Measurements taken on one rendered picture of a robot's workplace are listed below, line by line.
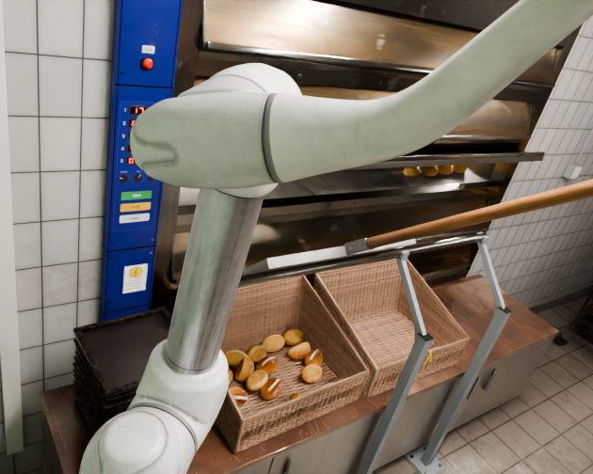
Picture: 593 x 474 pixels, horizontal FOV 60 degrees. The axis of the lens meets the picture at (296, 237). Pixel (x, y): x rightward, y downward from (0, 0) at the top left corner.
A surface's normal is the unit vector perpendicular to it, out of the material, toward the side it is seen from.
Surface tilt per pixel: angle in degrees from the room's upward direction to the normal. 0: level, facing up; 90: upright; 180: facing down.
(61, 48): 90
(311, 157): 101
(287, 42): 70
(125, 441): 5
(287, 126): 58
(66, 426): 0
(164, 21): 90
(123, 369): 0
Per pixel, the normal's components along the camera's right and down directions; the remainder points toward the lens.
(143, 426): 0.19, -0.80
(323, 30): 0.59, 0.18
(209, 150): -0.26, 0.33
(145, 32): 0.55, 0.51
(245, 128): -0.18, -0.04
